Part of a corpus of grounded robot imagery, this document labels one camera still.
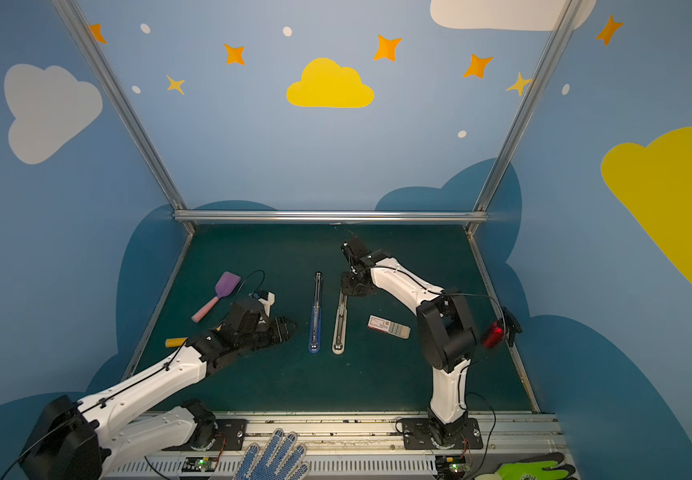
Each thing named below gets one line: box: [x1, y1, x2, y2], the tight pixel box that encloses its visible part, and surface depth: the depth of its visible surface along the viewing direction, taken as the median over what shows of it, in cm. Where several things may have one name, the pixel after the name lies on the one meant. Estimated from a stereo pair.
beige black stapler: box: [332, 288, 348, 355], surface depth 95 cm
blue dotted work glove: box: [235, 428, 310, 480], surface depth 72 cm
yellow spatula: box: [165, 337, 189, 348], surface depth 88 cm
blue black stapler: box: [308, 271, 324, 356], surface depth 95 cm
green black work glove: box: [496, 452, 577, 480], surface depth 71 cm
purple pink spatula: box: [191, 271, 241, 323], surface depth 103 cm
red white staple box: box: [367, 315, 411, 340], surface depth 95 cm
